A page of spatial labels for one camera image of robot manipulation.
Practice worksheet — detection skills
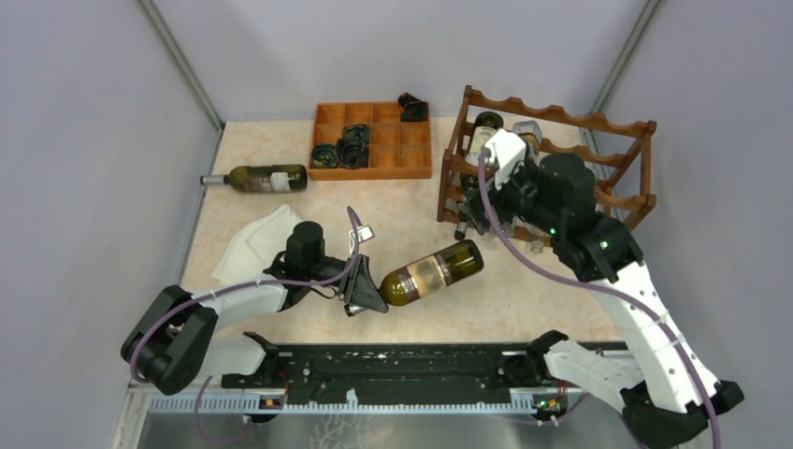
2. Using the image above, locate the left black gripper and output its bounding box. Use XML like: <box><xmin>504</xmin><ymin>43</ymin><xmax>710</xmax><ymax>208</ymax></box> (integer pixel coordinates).
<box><xmin>306</xmin><ymin>252</ymin><xmax>389</xmax><ymax>313</ymax></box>

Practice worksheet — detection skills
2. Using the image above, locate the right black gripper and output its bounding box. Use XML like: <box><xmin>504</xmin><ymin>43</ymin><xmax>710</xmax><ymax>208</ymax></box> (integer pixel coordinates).
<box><xmin>459</xmin><ymin>156</ymin><xmax>562</xmax><ymax>237</ymax></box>

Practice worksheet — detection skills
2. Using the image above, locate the small clear labelled bottle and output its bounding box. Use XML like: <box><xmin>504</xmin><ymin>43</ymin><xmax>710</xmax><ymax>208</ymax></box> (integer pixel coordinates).
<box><xmin>512</xmin><ymin>120</ymin><xmax>543</xmax><ymax>160</ymax></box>

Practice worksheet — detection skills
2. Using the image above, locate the green bottle front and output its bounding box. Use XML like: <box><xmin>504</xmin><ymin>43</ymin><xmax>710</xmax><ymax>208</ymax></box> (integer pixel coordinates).
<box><xmin>453</xmin><ymin>111</ymin><xmax>504</xmax><ymax>243</ymax></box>

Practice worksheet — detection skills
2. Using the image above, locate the green wine bottle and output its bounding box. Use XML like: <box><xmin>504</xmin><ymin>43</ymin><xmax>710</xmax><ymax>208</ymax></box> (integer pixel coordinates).
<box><xmin>199</xmin><ymin>164</ymin><xmax>309</xmax><ymax>194</ymax></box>

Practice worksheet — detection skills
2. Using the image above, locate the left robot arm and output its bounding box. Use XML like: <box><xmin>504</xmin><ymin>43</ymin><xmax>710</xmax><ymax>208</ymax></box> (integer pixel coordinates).
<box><xmin>121</xmin><ymin>219</ymin><xmax>389</xmax><ymax>396</ymax></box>

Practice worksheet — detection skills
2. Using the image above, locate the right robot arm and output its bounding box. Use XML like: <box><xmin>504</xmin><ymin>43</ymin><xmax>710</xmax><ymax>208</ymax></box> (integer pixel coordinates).
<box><xmin>464</xmin><ymin>150</ymin><xmax>744</xmax><ymax>448</ymax></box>

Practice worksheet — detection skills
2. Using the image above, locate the wooden wine rack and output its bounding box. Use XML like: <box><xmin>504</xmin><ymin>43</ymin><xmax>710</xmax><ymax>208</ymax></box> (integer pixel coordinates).
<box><xmin>437</xmin><ymin>85</ymin><xmax>656</xmax><ymax>231</ymax></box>

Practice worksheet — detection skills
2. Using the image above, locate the white folded cloth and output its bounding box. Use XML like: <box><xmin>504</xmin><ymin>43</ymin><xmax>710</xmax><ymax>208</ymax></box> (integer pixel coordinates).
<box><xmin>211</xmin><ymin>204</ymin><xmax>303</xmax><ymax>286</ymax></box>

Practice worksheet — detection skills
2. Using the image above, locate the black part behind tray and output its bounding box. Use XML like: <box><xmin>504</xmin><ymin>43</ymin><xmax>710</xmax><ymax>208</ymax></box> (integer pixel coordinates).
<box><xmin>397</xmin><ymin>93</ymin><xmax>429</xmax><ymax>123</ymax></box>

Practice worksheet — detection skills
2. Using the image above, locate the black part in tray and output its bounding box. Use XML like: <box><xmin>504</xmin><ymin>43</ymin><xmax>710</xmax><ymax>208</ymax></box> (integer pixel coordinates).
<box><xmin>336</xmin><ymin>123</ymin><xmax>370</xmax><ymax>169</ymax></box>

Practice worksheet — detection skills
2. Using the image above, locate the wooden compartment tray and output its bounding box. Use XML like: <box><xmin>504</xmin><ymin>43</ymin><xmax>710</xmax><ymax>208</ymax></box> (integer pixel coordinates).
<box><xmin>307</xmin><ymin>101</ymin><xmax>433</xmax><ymax>181</ymax></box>

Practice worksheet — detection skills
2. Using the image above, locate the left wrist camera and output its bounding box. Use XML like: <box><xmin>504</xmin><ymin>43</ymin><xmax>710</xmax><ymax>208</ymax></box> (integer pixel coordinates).
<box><xmin>349</xmin><ymin>225</ymin><xmax>375</xmax><ymax>246</ymax></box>

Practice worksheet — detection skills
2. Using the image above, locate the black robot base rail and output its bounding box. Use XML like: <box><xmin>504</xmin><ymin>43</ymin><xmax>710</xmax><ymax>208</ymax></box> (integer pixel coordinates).
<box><xmin>221</xmin><ymin>342</ymin><xmax>574</xmax><ymax>405</ymax></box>

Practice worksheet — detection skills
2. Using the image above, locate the white cable duct strip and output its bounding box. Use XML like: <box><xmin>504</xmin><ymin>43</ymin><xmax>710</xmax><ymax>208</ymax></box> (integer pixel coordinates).
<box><xmin>148</xmin><ymin>388</ymin><xmax>569</xmax><ymax>416</ymax></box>

